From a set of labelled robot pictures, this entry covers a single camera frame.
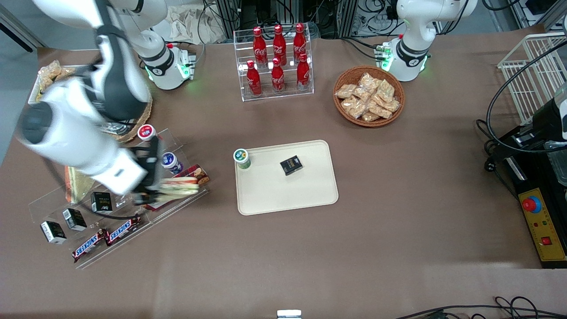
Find snickers chocolate bar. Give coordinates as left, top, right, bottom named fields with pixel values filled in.
left=105, top=214, right=142, bottom=246
left=72, top=229, right=109, bottom=263

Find clear acrylic tiered stand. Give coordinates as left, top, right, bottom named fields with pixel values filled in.
left=28, top=128, right=209, bottom=270

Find black white camera device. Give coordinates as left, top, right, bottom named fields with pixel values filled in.
left=531, top=82, right=567, bottom=143

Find red cola bottle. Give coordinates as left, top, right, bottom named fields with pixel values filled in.
left=293, top=23, right=307, bottom=63
left=246, top=60, right=262, bottom=97
left=271, top=57, right=286, bottom=93
left=272, top=24, right=287, bottom=66
left=252, top=27, right=268, bottom=68
left=296, top=53, right=311, bottom=91

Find beige crumpled cloth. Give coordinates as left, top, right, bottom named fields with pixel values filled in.
left=167, top=4, right=227, bottom=45

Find green lid yogurt cup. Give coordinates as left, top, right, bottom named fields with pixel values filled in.
left=233, top=148, right=252, bottom=171

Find black floor cables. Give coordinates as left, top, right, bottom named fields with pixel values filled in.
left=393, top=296, right=567, bottom=319

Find round wicker basket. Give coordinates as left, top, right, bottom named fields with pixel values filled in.
left=333, top=65, right=406, bottom=128

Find oval wicker basket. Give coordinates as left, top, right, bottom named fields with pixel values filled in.
left=109, top=95, right=154, bottom=144

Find red lid yogurt cup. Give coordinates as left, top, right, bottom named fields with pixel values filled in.
left=137, top=124, right=157, bottom=143

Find small black box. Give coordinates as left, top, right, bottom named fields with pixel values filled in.
left=280, top=156, right=303, bottom=176
left=91, top=191, right=113, bottom=215
left=40, top=221, right=67, bottom=245
left=63, top=208, right=88, bottom=232

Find white rectangular bin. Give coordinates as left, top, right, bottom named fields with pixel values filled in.
left=27, top=64, right=96, bottom=105

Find red tartan shortbread box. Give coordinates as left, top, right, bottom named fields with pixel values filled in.
left=144, top=164, right=210, bottom=211

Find beige plastic tray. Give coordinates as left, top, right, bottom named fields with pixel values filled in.
left=234, top=140, right=340, bottom=216

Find white wire basket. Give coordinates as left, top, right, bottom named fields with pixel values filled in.
left=497, top=32, right=567, bottom=125

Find triangle sandwich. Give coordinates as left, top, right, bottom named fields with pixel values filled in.
left=159, top=177, right=201, bottom=198
left=65, top=166, right=97, bottom=205

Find blue lid yogurt cup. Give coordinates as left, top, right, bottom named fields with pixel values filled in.
left=160, top=152, right=183, bottom=175

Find clear wrapped snack pack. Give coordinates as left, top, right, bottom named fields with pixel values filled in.
left=39, top=60, right=63, bottom=81

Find clear acrylic bottle rack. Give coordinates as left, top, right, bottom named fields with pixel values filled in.
left=233, top=27, right=315, bottom=103

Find black looped cable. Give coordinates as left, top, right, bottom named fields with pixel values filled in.
left=476, top=40, right=567, bottom=174

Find yellow black control box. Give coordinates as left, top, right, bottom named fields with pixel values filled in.
left=504, top=126, right=567, bottom=269

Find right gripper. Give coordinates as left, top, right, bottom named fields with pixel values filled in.
left=94, top=137, right=163, bottom=205

